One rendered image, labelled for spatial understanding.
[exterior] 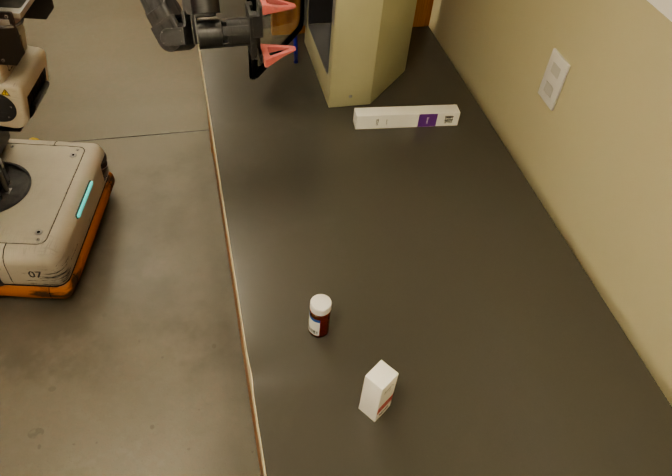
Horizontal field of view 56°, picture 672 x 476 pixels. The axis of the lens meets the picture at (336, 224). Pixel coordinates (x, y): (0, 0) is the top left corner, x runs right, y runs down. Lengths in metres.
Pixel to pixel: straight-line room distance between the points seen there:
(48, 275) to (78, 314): 0.20
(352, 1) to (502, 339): 0.80
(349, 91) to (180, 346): 1.12
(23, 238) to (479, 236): 1.54
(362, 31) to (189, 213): 1.38
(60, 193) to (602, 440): 1.93
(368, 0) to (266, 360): 0.83
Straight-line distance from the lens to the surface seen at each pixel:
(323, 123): 1.57
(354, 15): 1.50
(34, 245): 2.30
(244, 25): 1.35
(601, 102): 1.34
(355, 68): 1.58
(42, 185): 2.50
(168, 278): 2.45
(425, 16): 2.02
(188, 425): 2.12
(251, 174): 1.42
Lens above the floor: 1.89
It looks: 46 degrees down
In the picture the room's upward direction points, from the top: 6 degrees clockwise
